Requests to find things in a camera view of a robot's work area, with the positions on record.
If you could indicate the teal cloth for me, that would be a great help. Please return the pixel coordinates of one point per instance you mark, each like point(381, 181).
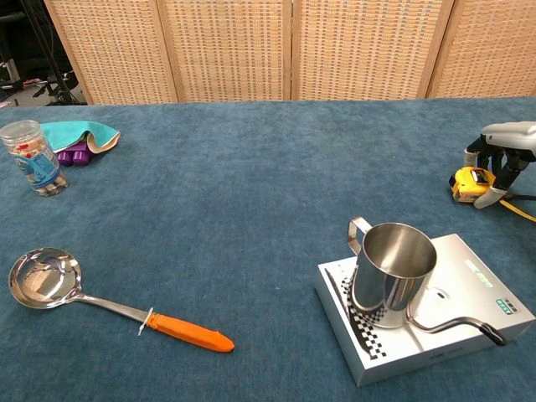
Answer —
point(71, 132)

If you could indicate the yellow tape measure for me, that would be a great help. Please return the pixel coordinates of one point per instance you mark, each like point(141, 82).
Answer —
point(467, 186)

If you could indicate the blue velvet tablecloth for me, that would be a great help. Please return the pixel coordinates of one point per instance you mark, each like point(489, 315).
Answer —
point(234, 201)

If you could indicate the woven wooden folding screen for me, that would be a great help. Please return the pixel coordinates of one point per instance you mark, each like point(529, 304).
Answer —
point(234, 46)

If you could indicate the purple plastic block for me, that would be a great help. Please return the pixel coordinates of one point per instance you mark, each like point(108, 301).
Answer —
point(75, 158)

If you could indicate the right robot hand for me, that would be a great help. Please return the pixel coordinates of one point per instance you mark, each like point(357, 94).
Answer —
point(515, 136)

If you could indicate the stainless steel mug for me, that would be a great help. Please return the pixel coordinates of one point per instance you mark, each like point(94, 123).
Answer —
point(377, 289)

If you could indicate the black tripod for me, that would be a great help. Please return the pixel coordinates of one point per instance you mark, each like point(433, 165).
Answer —
point(54, 67)

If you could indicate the clear plastic snack jar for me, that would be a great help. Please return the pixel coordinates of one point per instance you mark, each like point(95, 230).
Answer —
point(37, 167)

